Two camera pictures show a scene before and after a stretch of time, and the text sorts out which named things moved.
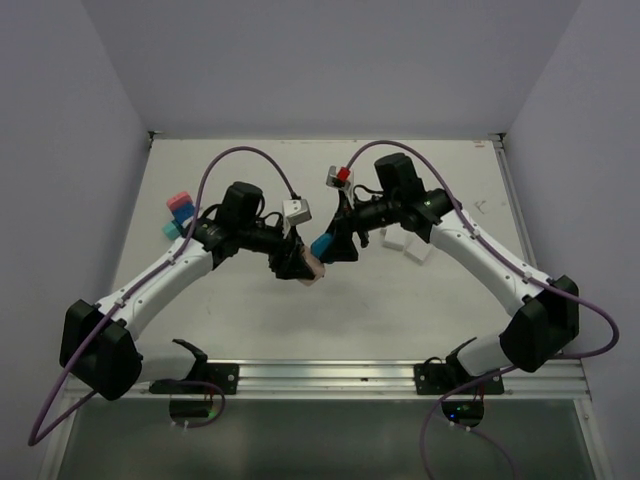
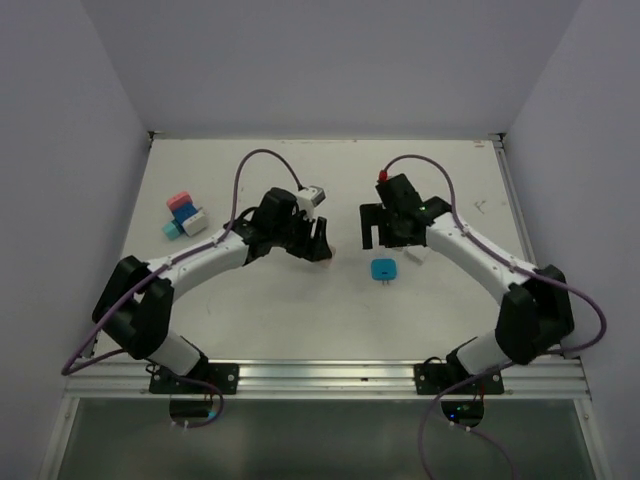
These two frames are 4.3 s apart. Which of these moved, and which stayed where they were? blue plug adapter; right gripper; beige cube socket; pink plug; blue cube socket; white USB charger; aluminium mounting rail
Moved: beige cube socket; right gripper; blue plug adapter
Stayed: pink plug; white USB charger; aluminium mounting rail; blue cube socket
